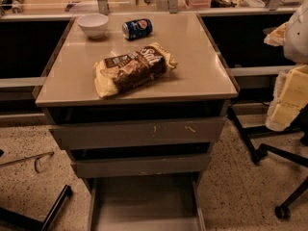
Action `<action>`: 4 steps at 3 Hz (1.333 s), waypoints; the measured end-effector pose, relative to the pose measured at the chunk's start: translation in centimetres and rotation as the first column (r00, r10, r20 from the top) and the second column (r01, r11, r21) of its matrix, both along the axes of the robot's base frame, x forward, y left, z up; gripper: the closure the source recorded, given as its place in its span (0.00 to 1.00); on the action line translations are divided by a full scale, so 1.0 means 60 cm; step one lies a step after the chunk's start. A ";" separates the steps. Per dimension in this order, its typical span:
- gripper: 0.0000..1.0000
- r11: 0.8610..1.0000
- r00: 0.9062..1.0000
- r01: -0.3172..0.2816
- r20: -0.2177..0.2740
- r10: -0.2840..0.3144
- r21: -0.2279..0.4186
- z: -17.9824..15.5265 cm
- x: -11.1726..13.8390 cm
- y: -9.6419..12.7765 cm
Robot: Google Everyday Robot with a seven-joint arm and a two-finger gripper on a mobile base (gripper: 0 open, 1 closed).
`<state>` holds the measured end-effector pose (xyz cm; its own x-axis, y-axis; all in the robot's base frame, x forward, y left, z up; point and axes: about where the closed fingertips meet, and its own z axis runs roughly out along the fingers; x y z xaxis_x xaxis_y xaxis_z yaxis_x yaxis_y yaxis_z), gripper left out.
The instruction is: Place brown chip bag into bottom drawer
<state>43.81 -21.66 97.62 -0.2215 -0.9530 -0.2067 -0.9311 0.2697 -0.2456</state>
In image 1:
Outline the grey open bottom drawer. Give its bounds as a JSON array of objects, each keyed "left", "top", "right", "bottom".
[{"left": 88, "top": 173, "right": 206, "bottom": 231}]

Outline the black metal frame leg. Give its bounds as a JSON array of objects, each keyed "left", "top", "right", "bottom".
[{"left": 0, "top": 185, "right": 72, "bottom": 231}]

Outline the grey middle drawer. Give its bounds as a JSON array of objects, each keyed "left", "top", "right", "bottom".
[{"left": 71, "top": 153, "right": 210, "bottom": 178}]

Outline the blue pepsi can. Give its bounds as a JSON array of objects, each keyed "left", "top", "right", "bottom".
[{"left": 122, "top": 18, "right": 153, "bottom": 40}]

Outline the thin metal rod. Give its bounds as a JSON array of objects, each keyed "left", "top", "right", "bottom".
[{"left": 0, "top": 151, "right": 54, "bottom": 167}]

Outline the grey top drawer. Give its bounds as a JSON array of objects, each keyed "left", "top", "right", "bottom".
[{"left": 50, "top": 116, "right": 225, "bottom": 150}]

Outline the white ceramic bowl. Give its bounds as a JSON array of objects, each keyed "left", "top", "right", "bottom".
[{"left": 77, "top": 13, "right": 109, "bottom": 39}]

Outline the grey drawer cabinet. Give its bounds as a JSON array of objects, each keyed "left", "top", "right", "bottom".
[{"left": 36, "top": 13, "right": 237, "bottom": 231}]

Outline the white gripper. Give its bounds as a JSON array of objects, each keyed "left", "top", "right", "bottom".
[{"left": 264, "top": 0, "right": 308, "bottom": 132}]

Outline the black office chair base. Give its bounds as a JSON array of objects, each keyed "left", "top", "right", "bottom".
[{"left": 226, "top": 106, "right": 308, "bottom": 220}]

